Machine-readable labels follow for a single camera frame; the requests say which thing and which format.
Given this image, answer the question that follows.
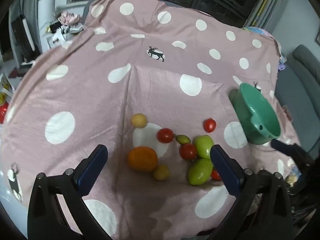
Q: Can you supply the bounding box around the round yellow fruit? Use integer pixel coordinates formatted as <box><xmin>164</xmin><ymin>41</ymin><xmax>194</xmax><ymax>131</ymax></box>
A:
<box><xmin>153</xmin><ymin>165</ymin><xmax>170</xmax><ymax>181</ymax></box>
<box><xmin>131</xmin><ymin>113</ymin><xmax>147</xmax><ymax>128</ymax></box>

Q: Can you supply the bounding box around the pink crumpled cloth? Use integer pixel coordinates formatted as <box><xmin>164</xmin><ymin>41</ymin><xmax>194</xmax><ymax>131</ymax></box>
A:
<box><xmin>59</xmin><ymin>11</ymin><xmax>81</xmax><ymax>26</ymax></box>

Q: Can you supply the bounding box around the orange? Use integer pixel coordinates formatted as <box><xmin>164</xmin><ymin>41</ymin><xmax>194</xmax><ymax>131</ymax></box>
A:
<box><xmin>128</xmin><ymin>146</ymin><xmax>158</xmax><ymax>172</ymax></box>

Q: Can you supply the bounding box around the blue printed sheet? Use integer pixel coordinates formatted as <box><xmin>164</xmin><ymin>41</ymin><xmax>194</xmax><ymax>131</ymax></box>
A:
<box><xmin>242</xmin><ymin>26</ymin><xmax>273</xmax><ymax>37</ymax></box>

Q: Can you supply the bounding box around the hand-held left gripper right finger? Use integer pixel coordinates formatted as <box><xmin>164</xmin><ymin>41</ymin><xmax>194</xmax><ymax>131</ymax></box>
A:
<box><xmin>207</xmin><ymin>144</ymin><xmax>293</xmax><ymax>240</ymax></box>

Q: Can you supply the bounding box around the grey sofa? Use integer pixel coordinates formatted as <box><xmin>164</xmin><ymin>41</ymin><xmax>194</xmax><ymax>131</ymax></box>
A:
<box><xmin>274</xmin><ymin>44</ymin><xmax>320</xmax><ymax>155</ymax></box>

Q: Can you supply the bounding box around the green tomato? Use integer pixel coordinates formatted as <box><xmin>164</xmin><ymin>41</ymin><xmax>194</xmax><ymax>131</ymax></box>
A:
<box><xmin>192</xmin><ymin>135</ymin><xmax>215</xmax><ymax>159</ymax></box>
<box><xmin>188</xmin><ymin>158</ymin><xmax>214</xmax><ymax>186</ymax></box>

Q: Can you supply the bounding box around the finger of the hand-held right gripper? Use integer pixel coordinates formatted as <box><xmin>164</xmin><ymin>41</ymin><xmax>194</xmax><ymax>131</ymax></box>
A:
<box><xmin>271</xmin><ymin>139</ymin><xmax>300</xmax><ymax>156</ymax></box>

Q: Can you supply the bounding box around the yellow printed packet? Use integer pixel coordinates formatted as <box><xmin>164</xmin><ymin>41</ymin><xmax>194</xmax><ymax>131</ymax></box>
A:
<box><xmin>286</xmin><ymin>166</ymin><xmax>302</xmax><ymax>184</ymax></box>

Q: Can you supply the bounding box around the pink polka dot blanket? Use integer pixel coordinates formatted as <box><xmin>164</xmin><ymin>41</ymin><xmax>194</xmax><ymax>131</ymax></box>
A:
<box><xmin>0</xmin><ymin>0</ymin><xmax>304</xmax><ymax>239</ymax></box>

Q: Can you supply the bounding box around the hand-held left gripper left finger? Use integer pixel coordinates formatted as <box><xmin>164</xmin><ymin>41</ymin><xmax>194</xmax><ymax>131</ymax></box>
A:
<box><xmin>27</xmin><ymin>144</ymin><xmax>118</xmax><ymax>240</ymax></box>

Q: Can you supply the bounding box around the green plastic bowl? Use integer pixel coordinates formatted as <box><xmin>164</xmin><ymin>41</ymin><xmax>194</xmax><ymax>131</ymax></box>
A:
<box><xmin>229</xmin><ymin>82</ymin><xmax>282</xmax><ymax>145</ymax></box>

